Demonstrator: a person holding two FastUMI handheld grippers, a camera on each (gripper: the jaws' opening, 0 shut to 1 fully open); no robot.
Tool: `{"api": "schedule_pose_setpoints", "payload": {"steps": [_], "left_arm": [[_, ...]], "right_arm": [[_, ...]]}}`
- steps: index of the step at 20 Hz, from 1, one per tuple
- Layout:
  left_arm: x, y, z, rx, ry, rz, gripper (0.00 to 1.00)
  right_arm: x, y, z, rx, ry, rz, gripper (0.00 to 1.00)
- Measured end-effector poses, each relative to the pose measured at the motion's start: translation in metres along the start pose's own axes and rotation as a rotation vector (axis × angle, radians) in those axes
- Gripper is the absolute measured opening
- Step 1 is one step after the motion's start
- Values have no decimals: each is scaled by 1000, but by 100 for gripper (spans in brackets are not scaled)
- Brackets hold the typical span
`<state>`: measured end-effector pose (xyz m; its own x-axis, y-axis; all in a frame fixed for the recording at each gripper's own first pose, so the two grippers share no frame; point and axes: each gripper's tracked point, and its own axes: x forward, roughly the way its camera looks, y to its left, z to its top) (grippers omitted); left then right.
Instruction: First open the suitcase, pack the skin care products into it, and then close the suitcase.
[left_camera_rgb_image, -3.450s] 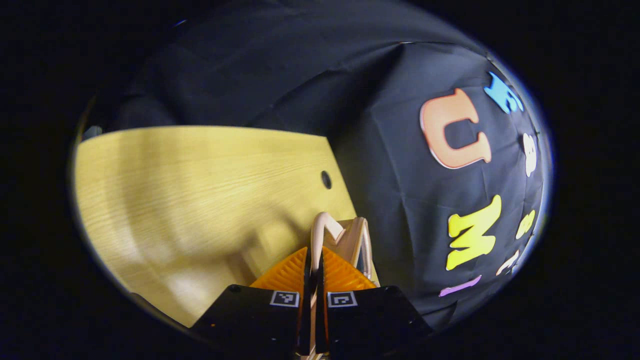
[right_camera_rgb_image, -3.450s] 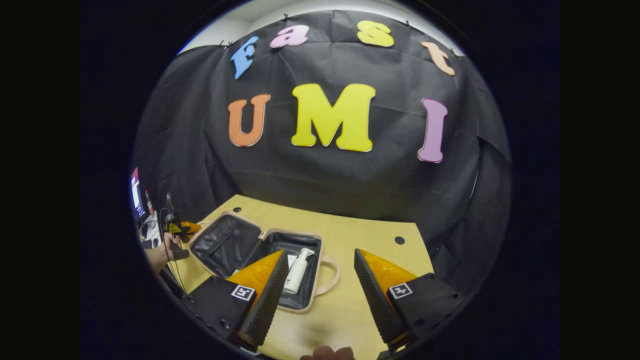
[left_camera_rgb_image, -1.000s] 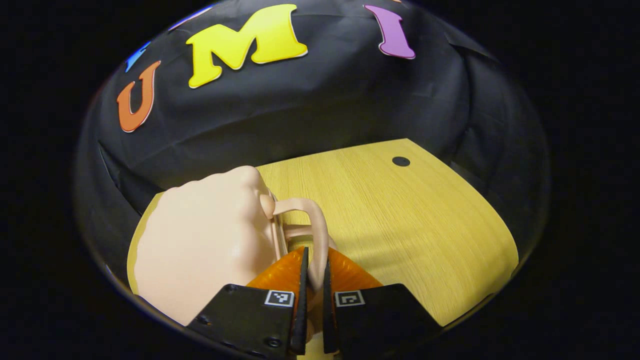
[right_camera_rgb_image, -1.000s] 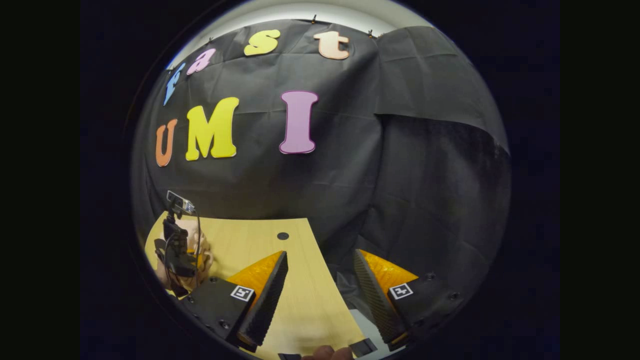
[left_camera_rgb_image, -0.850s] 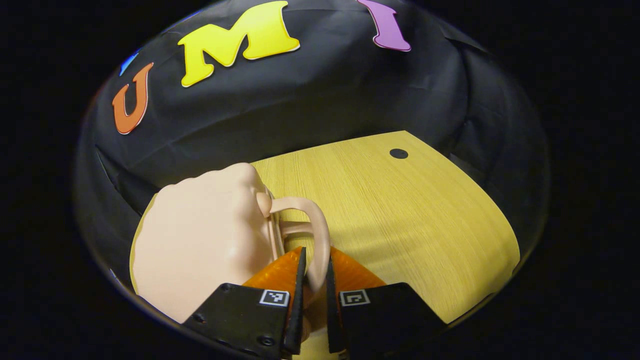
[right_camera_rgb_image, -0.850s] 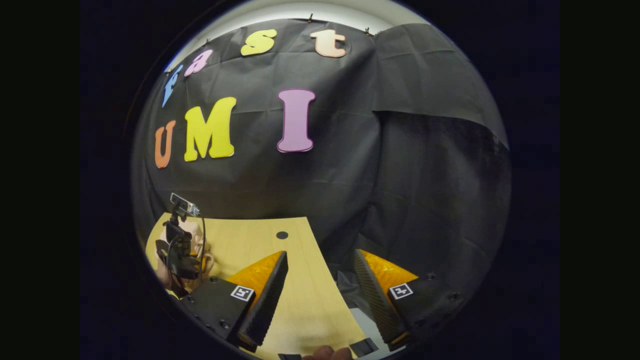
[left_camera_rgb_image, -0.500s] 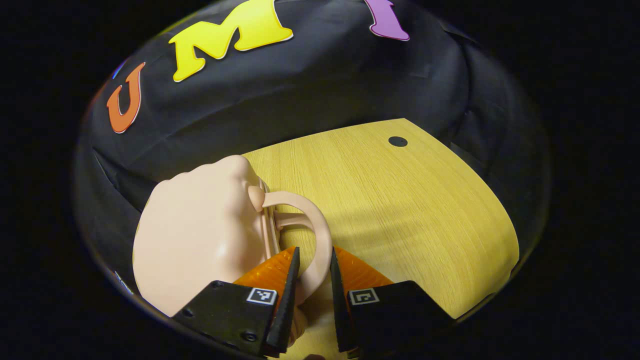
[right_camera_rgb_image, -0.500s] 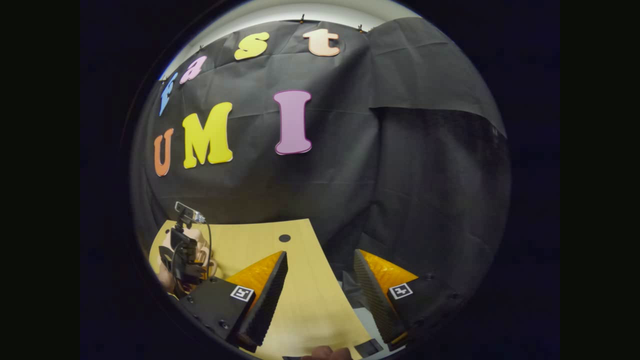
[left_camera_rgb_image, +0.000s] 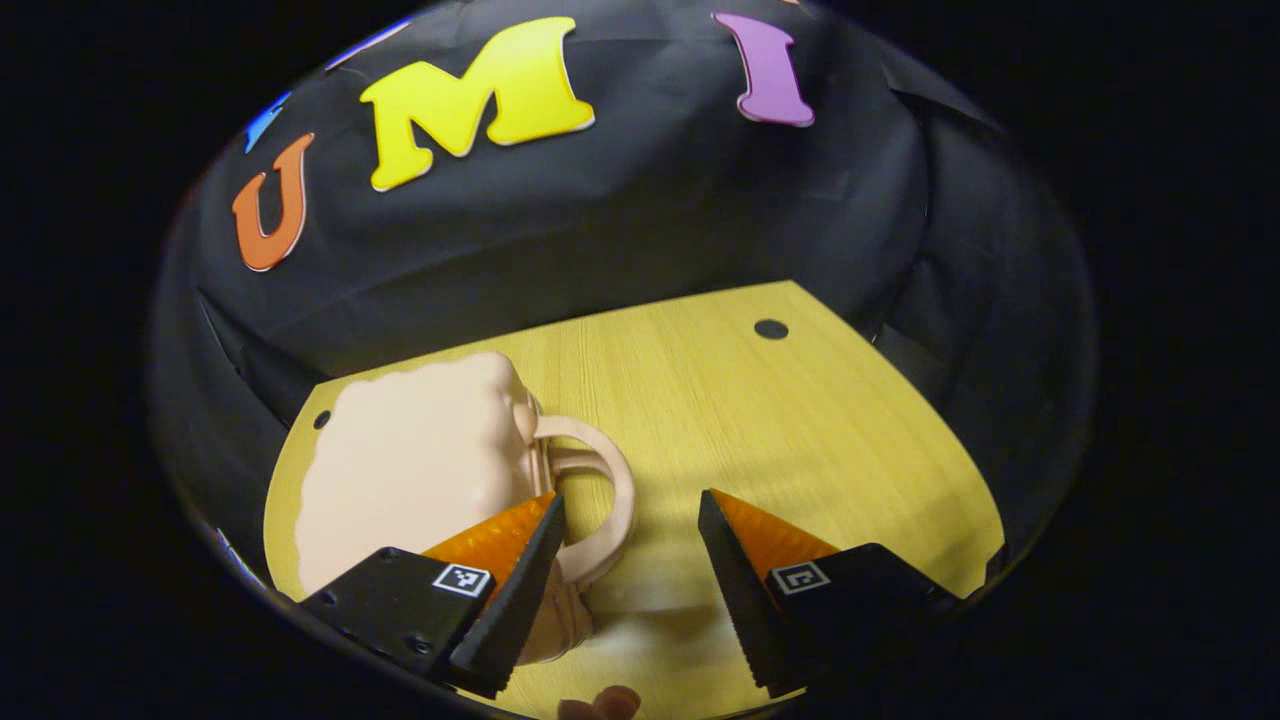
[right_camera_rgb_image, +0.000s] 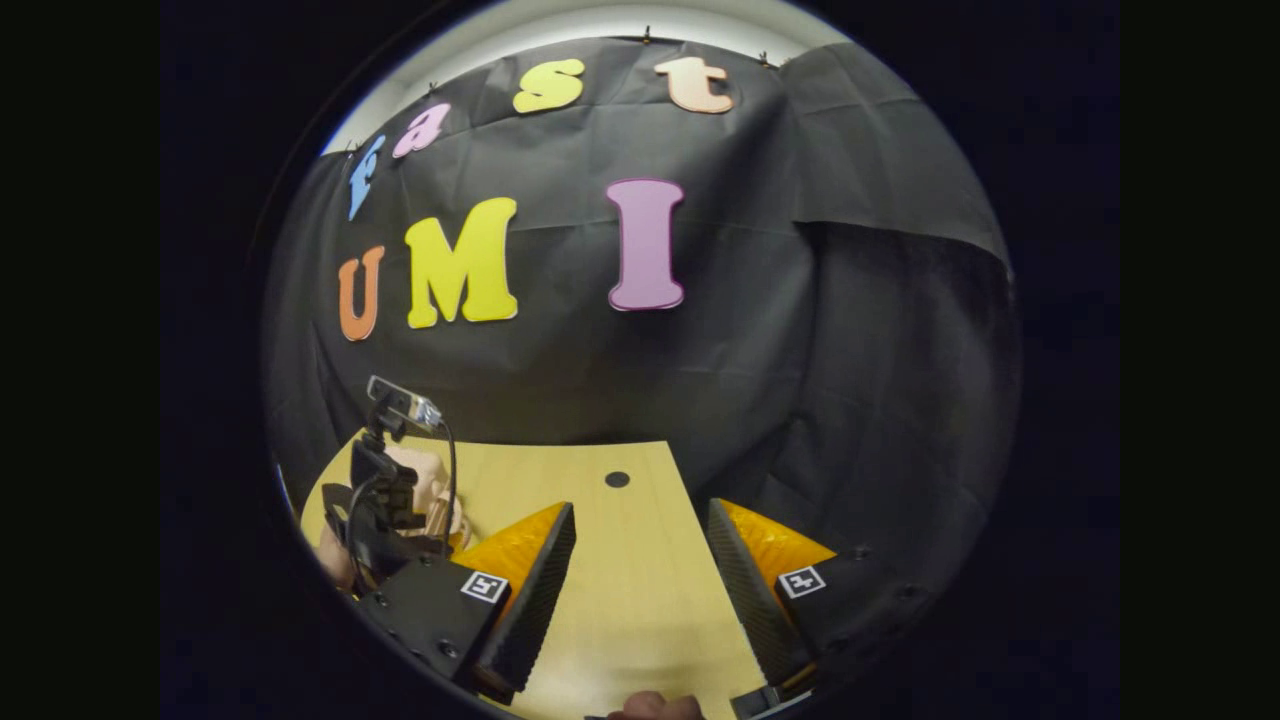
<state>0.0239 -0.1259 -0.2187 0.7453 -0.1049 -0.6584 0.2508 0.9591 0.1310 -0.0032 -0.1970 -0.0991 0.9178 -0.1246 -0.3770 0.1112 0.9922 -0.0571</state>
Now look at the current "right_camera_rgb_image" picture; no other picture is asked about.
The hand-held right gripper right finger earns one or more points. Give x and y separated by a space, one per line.
755 610

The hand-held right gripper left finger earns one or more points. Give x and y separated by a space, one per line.
535 600

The beige suitcase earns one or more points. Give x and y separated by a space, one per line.
430 475

